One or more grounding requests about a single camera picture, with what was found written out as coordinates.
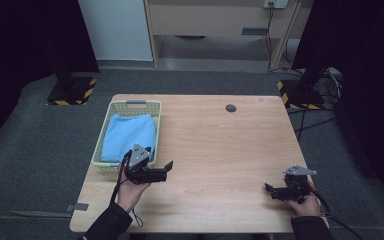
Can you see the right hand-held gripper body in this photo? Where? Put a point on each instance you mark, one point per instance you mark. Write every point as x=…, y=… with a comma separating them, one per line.
x=295, y=188

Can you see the light wooden desk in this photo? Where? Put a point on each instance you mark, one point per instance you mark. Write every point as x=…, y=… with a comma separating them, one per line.
x=210, y=20

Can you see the white cabinet panel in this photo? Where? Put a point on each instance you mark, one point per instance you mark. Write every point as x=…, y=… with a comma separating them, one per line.
x=116, y=30

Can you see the pale green plastic basket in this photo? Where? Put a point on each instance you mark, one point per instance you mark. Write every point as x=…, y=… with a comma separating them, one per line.
x=130, y=106

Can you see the grey tape strip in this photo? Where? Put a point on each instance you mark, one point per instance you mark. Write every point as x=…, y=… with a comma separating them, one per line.
x=79, y=206

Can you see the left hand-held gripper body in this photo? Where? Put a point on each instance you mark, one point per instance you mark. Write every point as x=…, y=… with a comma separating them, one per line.
x=145, y=170

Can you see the blue cloth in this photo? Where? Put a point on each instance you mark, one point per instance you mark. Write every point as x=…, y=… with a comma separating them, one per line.
x=128, y=136

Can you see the black stand with striped base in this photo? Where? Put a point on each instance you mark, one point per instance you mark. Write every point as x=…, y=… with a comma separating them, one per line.
x=71, y=90
x=301, y=95

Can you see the dark curtain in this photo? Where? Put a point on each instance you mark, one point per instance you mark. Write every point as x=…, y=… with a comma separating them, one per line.
x=370, y=66
x=20, y=50

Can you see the white power strip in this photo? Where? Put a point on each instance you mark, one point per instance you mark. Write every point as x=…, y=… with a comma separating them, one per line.
x=276, y=3

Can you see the person's right hand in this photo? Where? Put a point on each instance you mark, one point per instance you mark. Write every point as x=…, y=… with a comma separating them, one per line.
x=305, y=206

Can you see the person's left hand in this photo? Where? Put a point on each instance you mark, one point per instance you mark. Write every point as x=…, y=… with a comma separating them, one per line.
x=130, y=195

